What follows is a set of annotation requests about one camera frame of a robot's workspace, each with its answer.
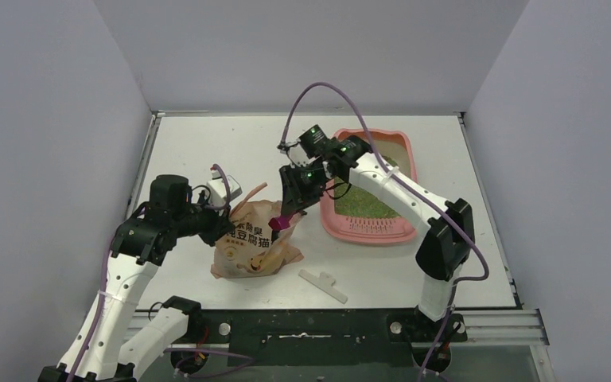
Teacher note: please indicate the purple litter scoop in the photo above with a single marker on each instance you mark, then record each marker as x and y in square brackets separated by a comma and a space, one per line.
[280, 223]

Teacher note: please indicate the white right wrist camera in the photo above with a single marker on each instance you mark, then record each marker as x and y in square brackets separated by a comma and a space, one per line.
[295, 154]

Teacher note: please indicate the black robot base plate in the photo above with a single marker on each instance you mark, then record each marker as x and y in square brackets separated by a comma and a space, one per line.
[397, 337]

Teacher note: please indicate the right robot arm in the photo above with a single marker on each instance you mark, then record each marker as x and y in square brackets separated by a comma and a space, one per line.
[444, 227]

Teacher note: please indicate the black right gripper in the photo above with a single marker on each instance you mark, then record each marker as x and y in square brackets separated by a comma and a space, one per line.
[295, 195]

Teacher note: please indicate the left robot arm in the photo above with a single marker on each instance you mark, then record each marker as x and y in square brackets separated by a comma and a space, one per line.
[173, 211]

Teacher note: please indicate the white bag clip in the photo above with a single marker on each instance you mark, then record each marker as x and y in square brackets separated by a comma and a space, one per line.
[324, 282]

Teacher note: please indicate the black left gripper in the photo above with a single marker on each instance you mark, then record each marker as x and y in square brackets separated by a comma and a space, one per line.
[221, 225]

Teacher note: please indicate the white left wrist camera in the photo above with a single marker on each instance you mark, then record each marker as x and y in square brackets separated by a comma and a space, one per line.
[223, 188]

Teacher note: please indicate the beige cat litter bag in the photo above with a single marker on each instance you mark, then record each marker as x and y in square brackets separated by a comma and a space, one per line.
[254, 249]

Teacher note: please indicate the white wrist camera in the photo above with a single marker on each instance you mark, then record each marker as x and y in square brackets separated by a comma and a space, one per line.
[223, 188]
[295, 154]

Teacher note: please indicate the green cat litter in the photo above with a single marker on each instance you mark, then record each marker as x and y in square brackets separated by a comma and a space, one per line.
[355, 202]

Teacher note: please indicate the pink litter box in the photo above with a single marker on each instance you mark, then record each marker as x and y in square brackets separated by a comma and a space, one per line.
[395, 148]

